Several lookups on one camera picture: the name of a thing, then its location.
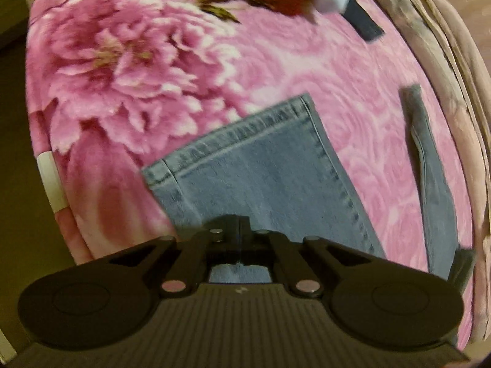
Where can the dark navy garment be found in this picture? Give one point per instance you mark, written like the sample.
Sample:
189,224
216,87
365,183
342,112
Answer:
360,15

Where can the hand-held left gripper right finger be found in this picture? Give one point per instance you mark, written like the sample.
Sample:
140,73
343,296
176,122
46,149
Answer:
245,239

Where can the blue denim jeans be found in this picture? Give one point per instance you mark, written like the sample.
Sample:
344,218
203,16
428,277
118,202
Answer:
268,168

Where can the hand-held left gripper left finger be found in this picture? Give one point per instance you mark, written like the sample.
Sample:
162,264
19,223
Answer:
226,237

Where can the beige folded quilt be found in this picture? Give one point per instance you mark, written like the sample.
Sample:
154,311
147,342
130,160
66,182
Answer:
452,65

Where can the pink floral blanket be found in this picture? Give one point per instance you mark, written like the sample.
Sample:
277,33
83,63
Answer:
326,65

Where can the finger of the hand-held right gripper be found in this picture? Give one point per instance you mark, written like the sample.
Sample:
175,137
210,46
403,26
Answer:
462,266

